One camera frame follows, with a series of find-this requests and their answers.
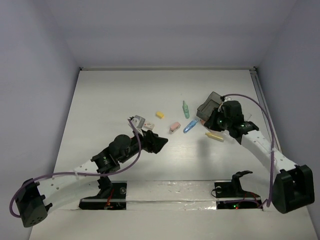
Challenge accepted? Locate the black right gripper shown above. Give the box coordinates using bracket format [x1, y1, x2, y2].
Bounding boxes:
[203, 107, 232, 132]

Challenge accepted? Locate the blue highlighter pen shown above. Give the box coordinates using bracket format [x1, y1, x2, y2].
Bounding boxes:
[183, 119, 198, 134]

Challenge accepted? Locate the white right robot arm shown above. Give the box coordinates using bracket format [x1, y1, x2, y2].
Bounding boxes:
[205, 96, 315, 214]

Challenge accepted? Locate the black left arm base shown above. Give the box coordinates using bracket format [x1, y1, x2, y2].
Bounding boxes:
[78, 181, 127, 211]

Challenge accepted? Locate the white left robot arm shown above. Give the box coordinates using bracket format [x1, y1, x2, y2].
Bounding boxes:
[9, 130, 169, 228]

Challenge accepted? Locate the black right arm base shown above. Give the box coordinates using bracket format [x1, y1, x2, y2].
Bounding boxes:
[210, 170, 263, 210]

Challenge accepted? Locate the clear plastic container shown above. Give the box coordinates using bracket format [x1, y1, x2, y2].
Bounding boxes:
[204, 115, 256, 144]

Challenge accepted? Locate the yellow highlighter pen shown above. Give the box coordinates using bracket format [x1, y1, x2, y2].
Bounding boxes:
[205, 132, 225, 143]

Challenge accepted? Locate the smoky grey plastic container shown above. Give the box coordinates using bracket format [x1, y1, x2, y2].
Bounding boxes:
[196, 91, 222, 122]

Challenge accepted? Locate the grey boxed eraser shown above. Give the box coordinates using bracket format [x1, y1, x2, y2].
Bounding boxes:
[143, 121, 155, 131]

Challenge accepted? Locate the yellow eraser block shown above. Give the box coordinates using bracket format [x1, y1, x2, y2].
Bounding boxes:
[155, 111, 165, 119]

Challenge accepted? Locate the pink mini stapler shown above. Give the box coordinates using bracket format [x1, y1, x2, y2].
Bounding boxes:
[169, 122, 181, 133]

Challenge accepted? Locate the green highlighter pen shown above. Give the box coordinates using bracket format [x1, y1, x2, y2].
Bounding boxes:
[182, 100, 190, 119]

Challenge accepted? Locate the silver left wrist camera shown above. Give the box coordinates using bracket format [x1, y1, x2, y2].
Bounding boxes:
[128, 115, 146, 135]

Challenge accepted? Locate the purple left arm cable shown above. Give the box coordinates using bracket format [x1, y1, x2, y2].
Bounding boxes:
[9, 119, 143, 218]

